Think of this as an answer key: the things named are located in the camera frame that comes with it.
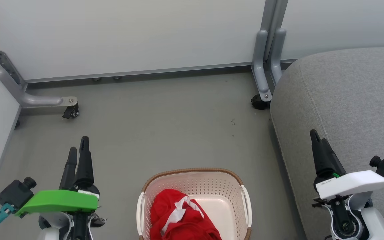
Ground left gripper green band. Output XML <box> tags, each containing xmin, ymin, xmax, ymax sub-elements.
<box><xmin>15</xmin><ymin>136</ymin><xmax>101</xmax><ymax>217</ymax></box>

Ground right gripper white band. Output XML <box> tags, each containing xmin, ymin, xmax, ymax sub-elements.
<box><xmin>309</xmin><ymin>129</ymin><xmax>384</xmax><ymax>201</ymax></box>

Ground red garment with white stripes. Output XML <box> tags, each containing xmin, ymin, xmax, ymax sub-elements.
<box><xmin>149</xmin><ymin>189</ymin><xmax>223</xmax><ymax>240</ymax></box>

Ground grey fabric sofa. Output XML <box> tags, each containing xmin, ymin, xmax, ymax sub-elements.
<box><xmin>270</xmin><ymin>46</ymin><xmax>384</xmax><ymax>240</ymax></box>

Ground small black caster wheel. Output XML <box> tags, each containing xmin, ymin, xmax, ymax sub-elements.
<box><xmin>62</xmin><ymin>103</ymin><xmax>79</xmax><ymax>120</ymax></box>

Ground round black caster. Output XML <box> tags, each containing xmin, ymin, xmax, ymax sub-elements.
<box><xmin>250</xmin><ymin>94</ymin><xmax>271</xmax><ymax>111</ymax></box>

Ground cream perforated laundry basket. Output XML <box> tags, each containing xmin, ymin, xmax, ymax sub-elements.
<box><xmin>136</xmin><ymin>168</ymin><xmax>253</xmax><ymax>240</ymax></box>

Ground short grey curved partition foot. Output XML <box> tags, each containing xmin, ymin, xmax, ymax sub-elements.
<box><xmin>270</xmin><ymin>28</ymin><xmax>287</xmax><ymax>84</ymax></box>

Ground grey partition bottom rail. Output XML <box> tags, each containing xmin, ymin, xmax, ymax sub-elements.
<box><xmin>25</xmin><ymin>59</ymin><xmax>300</xmax><ymax>84</ymax></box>

